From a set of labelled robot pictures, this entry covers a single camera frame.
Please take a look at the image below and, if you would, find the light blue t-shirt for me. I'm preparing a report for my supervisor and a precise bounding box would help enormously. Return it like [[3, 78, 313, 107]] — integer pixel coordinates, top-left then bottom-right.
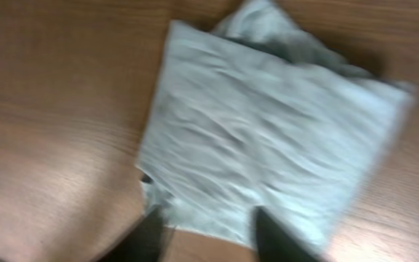
[[137, 1, 414, 254]]

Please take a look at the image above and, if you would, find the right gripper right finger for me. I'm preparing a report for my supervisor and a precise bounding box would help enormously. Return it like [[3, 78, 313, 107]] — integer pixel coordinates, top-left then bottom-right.
[[252, 207, 322, 262]]

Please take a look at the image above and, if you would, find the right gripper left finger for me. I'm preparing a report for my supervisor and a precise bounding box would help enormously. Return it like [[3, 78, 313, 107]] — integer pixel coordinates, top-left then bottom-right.
[[98, 205, 164, 262]]

